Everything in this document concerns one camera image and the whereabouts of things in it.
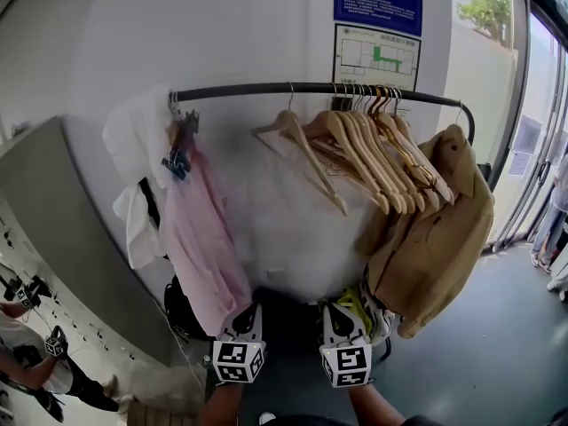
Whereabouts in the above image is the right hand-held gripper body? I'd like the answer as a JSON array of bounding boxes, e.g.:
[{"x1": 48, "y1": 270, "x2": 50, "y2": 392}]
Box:
[{"x1": 319, "y1": 303, "x2": 374, "y2": 389}]

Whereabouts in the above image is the floor plan wall sign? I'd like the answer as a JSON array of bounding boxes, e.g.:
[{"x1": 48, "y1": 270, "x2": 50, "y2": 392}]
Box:
[{"x1": 331, "y1": 22, "x2": 422, "y2": 92}]

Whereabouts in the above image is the tan jacket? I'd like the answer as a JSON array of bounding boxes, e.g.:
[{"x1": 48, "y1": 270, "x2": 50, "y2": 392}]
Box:
[{"x1": 354, "y1": 123, "x2": 496, "y2": 340}]

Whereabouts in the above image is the pink shirt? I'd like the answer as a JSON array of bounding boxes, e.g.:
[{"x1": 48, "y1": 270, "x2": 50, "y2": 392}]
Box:
[{"x1": 160, "y1": 120, "x2": 253, "y2": 337}]

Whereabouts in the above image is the person's left forearm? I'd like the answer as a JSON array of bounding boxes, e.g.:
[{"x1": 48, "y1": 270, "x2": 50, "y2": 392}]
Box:
[{"x1": 204, "y1": 379, "x2": 250, "y2": 426}]

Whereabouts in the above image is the grey counter panel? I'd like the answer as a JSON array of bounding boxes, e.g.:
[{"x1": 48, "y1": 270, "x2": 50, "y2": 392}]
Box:
[{"x1": 0, "y1": 114, "x2": 178, "y2": 368}]

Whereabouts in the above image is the black metal coat rack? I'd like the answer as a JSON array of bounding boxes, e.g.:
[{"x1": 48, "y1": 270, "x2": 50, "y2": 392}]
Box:
[{"x1": 137, "y1": 81, "x2": 477, "y2": 256}]

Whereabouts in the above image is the yellow green cloth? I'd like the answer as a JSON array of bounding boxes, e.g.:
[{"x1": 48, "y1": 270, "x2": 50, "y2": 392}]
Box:
[{"x1": 335, "y1": 285, "x2": 372, "y2": 333}]

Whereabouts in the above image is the row of wooden hangers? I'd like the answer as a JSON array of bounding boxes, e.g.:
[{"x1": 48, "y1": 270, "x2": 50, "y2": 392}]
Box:
[{"x1": 301, "y1": 82, "x2": 457, "y2": 217}]

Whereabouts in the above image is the white garment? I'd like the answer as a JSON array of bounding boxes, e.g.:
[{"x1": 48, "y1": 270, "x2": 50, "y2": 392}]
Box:
[{"x1": 101, "y1": 84, "x2": 177, "y2": 271}]

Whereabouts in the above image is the light wooden clothes hanger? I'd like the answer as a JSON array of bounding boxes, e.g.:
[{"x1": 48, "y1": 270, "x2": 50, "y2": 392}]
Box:
[{"x1": 250, "y1": 82, "x2": 350, "y2": 217}]

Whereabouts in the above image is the wooden slatted crate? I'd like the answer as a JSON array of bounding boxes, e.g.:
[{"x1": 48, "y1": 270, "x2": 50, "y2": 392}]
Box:
[{"x1": 126, "y1": 399, "x2": 200, "y2": 426}]

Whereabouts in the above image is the glass door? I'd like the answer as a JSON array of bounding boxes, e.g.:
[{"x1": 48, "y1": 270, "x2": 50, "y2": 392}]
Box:
[{"x1": 490, "y1": 0, "x2": 568, "y2": 255}]

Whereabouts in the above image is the white translucent garment cover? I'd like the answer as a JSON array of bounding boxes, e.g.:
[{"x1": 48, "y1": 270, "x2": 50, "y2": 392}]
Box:
[{"x1": 230, "y1": 117, "x2": 383, "y2": 305}]

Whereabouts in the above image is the person's right forearm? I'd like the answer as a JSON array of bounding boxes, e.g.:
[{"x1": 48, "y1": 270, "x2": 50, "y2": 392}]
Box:
[{"x1": 347, "y1": 382, "x2": 412, "y2": 426}]

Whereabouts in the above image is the green tree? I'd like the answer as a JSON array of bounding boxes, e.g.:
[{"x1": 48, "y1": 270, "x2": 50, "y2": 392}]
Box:
[{"x1": 455, "y1": 0, "x2": 514, "y2": 43}]

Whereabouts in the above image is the black bag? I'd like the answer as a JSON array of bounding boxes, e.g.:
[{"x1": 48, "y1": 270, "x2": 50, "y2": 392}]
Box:
[{"x1": 162, "y1": 276, "x2": 215, "y2": 344}]

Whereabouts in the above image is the white cable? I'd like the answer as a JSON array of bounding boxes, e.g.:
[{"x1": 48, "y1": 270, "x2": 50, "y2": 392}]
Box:
[{"x1": 153, "y1": 297, "x2": 208, "y2": 392}]

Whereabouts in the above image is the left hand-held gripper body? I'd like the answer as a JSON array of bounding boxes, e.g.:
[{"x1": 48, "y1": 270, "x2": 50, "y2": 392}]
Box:
[{"x1": 211, "y1": 302, "x2": 266, "y2": 385}]

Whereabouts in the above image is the blue clip hanger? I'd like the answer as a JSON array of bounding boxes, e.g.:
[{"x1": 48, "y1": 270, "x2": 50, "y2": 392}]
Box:
[{"x1": 160, "y1": 109, "x2": 201, "y2": 181}]

